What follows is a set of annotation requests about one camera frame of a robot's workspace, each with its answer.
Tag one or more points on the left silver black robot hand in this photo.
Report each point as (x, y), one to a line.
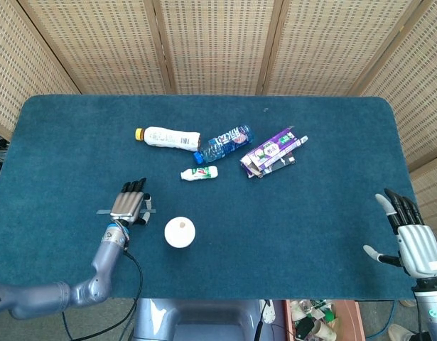
(127, 206)

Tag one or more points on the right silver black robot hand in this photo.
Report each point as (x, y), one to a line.
(420, 248)

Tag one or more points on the clear plastic straw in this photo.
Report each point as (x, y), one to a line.
(102, 212)

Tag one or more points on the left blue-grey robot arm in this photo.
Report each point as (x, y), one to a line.
(44, 295)

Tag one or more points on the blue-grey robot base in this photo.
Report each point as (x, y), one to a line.
(204, 319)

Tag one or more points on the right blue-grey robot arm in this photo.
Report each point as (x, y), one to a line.
(433, 312)

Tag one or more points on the crumpled white paper cup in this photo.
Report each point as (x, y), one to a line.
(324, 332)

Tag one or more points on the woven bamboo screen panel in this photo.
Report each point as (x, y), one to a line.
(417, 89)
(218, 46)
(328, 46)
(433, 192)
(19, 71)
(97, 46)

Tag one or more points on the white bottle yellow cap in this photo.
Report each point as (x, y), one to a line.
(168, 138)

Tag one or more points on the small white bottle green label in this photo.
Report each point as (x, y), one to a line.
(200, 173)

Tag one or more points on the beige shoe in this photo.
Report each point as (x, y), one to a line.
(399, 334)

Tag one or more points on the red waste bin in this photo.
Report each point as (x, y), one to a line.
(349, 319)

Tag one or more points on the clear bottle blue cap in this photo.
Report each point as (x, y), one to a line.
(221, 144)

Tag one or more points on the blue felt table cover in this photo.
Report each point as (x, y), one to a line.
(275, 231)

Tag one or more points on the flattened purple milk carton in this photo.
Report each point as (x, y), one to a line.
(271, 151)

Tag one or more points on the flattened black carton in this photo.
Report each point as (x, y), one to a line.
(285, 161)

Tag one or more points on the white oval device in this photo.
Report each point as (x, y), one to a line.
(269, 312)

